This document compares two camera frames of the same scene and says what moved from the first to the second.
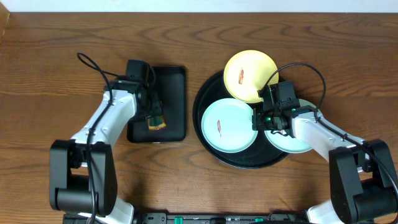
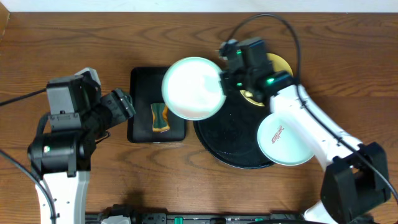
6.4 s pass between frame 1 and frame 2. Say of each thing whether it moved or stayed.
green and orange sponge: stayed
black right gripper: moved
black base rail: stayed
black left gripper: moved
